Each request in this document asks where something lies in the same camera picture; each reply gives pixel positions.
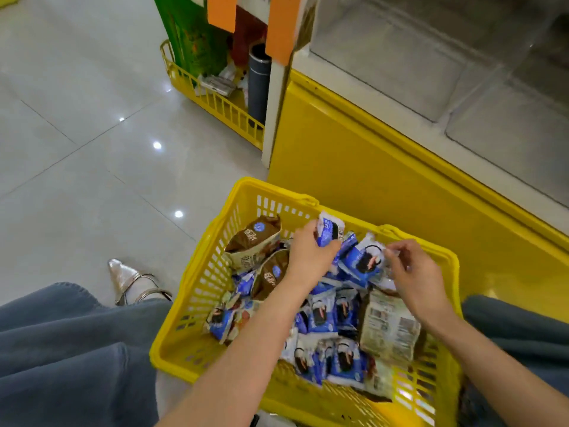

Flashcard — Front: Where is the person's right hand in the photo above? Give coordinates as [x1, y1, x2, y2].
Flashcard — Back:
[384, 239, 450, 328]

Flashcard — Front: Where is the person's left hand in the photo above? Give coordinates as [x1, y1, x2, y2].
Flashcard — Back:
[284, 219, 344, 292]

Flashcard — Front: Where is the blue white snack packet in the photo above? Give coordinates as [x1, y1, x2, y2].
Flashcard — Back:
[316, 212, 346, 248]

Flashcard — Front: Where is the blue snack packet dark picture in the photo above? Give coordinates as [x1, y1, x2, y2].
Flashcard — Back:
[339, 232, 397, 287]

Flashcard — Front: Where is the person's left forearm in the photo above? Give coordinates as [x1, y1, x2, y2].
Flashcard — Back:
[156, 280, 322, 427]

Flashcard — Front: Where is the person's right forearm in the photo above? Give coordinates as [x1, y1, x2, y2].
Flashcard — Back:
[426, 302, 569, 427]

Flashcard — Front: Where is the brown snack bag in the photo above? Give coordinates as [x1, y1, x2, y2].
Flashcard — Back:
[251, 249, 290, 301]
[359, 288, 421, 364]
[224, 215, 282, 273]

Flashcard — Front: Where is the yellow chest freezer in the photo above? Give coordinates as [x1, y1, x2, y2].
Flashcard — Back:
[261, 0, 569, 326]

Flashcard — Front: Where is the pile of blue packets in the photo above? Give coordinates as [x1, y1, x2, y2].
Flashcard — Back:
[205, 231, 397, 388]

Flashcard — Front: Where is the yellow plastic shopping basket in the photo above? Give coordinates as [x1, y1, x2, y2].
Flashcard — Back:
[149, 177, 464, 427]

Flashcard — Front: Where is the person's right jeans leg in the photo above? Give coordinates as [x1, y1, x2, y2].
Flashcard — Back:
[457, 295, 569, 427]

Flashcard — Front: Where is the person's jeans leg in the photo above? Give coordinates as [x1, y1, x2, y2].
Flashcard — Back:
[0, 282, 175, 427]
[457, 295, 569, 427]

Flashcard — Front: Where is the dark grey cylindrical flask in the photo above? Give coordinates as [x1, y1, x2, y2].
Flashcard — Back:
[247, 43, 272, 128]

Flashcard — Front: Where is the white flat box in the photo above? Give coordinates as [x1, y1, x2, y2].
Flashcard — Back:
[196, 74, 237, 98]

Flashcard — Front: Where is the silver pointed shoe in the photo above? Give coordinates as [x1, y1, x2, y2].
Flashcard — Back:
[108, 258, 173, 307]

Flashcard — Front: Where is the dark red box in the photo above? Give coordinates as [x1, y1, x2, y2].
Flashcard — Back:
[230, 6, 268, 68]

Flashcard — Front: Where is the orange paper tag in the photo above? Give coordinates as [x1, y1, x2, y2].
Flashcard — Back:
[207, 0, 238, 34]
[265, 0, 304, 67]

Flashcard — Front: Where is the glass freezer lid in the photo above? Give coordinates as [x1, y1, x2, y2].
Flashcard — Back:
[309, 0, 569, 208]

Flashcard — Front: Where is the green carton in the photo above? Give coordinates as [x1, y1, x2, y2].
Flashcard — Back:
[151, 0, 230, 79]

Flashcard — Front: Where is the person's left jeans leg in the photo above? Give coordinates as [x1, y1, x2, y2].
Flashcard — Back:
[0, 282, 175, 427]

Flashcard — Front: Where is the yellow wire rack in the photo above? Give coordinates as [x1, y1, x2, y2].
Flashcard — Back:
[159, 39, 266, 151]

